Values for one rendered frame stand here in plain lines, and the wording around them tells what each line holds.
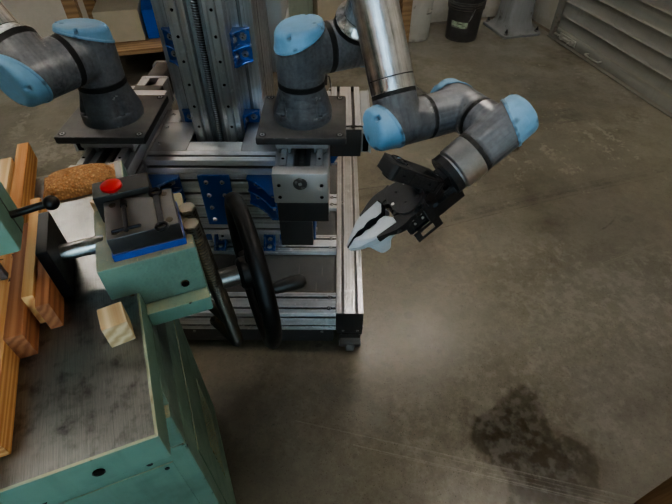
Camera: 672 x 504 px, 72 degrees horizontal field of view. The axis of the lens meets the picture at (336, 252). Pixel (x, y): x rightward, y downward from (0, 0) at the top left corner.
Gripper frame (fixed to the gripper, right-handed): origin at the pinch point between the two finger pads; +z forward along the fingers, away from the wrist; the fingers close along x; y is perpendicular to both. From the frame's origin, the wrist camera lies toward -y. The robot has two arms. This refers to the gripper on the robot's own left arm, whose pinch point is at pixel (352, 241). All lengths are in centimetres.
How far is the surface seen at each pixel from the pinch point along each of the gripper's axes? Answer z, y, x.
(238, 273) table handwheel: 19.0, -3.6, 7.8
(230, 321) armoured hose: 27.5, 3.9, 7.3
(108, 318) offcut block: 29.8, -22.8, -3.9
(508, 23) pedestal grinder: -191, 195, 247
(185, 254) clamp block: 19.1, -18.1, 2.3
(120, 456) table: 34.7, -18.8, -19.7
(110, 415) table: 34.0, -20.2, -15.0
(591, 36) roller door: -214, 204, 188
